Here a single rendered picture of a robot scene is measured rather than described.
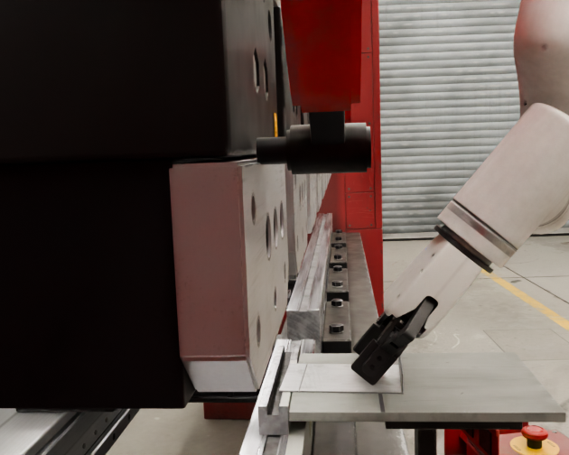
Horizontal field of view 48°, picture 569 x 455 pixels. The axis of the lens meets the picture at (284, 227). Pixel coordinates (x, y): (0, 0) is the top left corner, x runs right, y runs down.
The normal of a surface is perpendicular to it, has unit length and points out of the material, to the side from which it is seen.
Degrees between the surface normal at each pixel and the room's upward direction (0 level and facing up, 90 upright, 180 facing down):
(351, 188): 90
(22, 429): 0
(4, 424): 0
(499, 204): 82
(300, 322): 90
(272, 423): 90
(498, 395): 0
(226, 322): 90
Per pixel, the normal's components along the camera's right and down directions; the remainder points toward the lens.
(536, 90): -0.57, 0.75
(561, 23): -0.25, -0.06
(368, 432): -0.04, -0.99
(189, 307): -0.09, 0.12
